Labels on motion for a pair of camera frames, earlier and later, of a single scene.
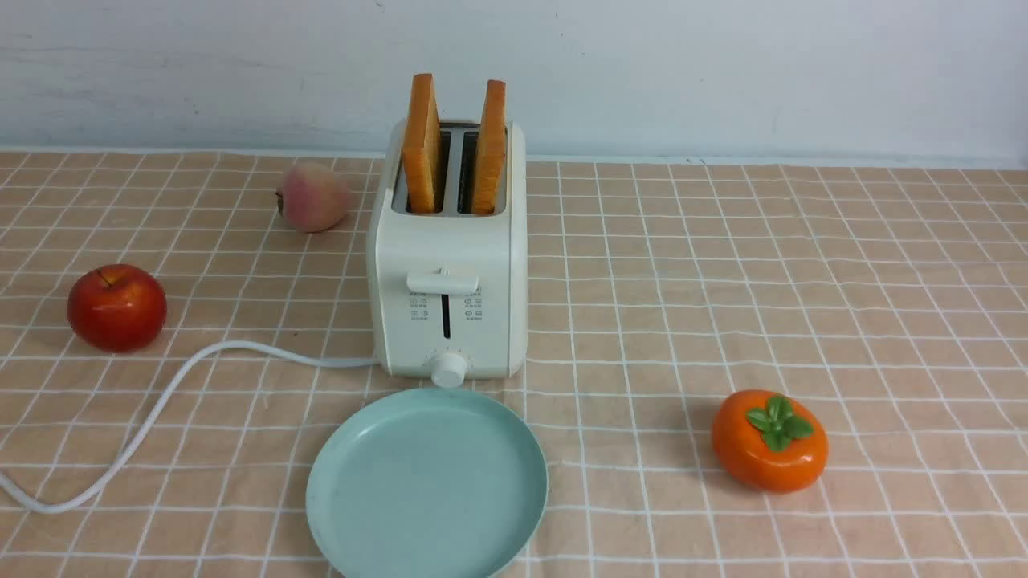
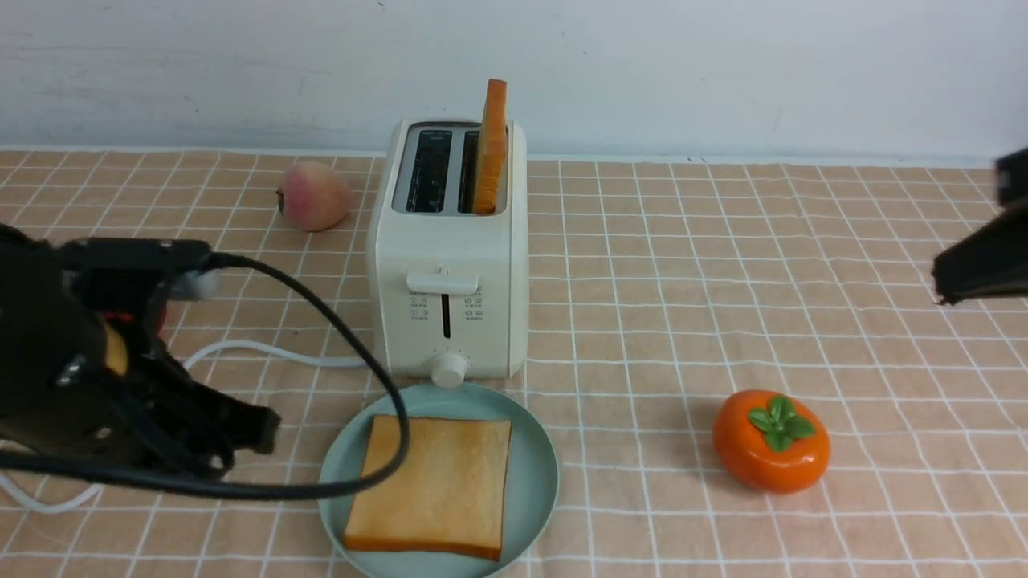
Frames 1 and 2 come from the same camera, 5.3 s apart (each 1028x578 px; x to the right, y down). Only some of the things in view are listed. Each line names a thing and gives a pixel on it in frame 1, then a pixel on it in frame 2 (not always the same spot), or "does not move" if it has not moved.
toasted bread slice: x=490 y=155 does not move
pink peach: x=312 y=198 does not move
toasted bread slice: x=421 y=148 -> x=449 y=494
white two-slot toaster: x=448 y=290 does not move
